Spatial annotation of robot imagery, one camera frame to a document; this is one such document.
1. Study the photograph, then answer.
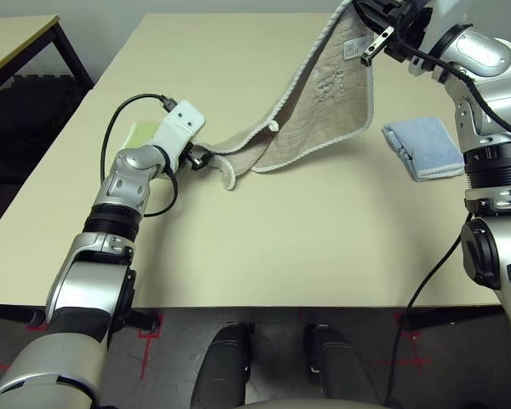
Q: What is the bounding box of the dark grey robot leg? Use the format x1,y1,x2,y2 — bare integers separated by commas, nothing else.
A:
190,322,252,408
304,323,382,406

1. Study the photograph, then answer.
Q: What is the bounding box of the black left wrist camera cable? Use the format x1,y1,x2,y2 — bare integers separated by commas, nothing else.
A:
100,93,180,218

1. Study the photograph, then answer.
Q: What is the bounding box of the dark grey robot left leg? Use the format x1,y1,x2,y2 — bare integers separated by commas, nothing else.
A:
190,322,252,408

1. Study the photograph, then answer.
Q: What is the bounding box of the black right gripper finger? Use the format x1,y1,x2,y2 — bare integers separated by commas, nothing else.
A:
359,0,389,14
352,1,389,33

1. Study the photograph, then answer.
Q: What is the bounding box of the dark grey robot right leg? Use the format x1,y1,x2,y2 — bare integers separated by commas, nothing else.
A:
304,323,382,406

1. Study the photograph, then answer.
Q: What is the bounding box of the black foam floor mat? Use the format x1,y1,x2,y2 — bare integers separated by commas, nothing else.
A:
0,74,89,184

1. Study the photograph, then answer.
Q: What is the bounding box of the folded light blue towel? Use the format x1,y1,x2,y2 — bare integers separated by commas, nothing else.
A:
382,117,466,183

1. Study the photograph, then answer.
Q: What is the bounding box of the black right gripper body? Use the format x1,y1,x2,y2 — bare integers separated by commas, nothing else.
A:
359,0,433,67

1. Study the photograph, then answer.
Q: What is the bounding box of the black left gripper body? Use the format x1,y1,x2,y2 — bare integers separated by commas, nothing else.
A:
181,142,204,171

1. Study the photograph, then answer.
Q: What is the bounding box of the black table foot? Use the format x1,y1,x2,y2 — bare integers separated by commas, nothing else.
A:
25,302,161,336
402,306,506,331

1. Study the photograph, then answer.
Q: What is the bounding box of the folded green towel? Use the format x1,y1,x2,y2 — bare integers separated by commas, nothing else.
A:
125,121,165,150

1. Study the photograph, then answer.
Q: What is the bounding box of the side table with black frame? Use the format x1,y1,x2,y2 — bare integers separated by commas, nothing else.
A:
0,14,95,93

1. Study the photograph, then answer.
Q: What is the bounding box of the beige towel with white trim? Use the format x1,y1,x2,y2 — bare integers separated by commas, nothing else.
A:
195,0,376,192

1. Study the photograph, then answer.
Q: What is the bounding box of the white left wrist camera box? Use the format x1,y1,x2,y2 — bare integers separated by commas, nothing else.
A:
151,100,207,170

